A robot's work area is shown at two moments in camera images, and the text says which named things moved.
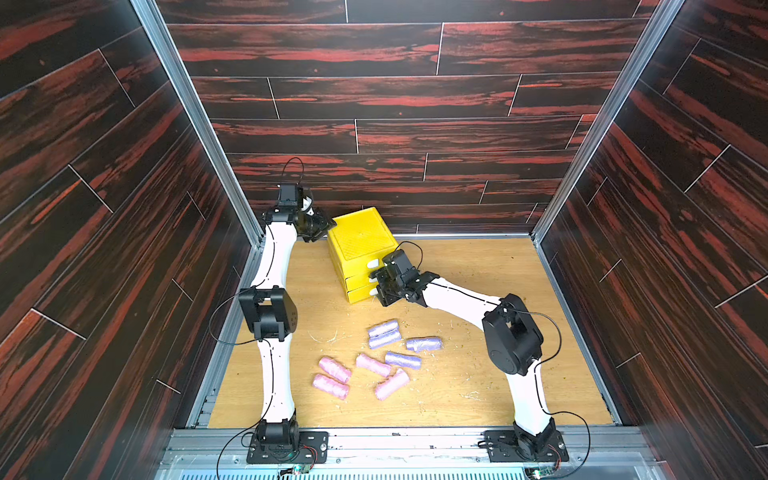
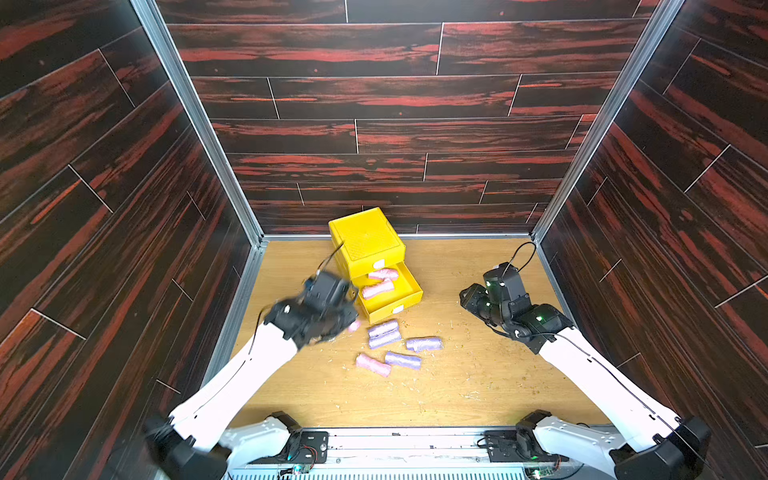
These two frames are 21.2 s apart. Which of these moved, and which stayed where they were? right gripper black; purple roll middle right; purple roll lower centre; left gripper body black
Moved: right gripper black; left gripper body black
Stayed: purple roll lower centre; purple roll middle right
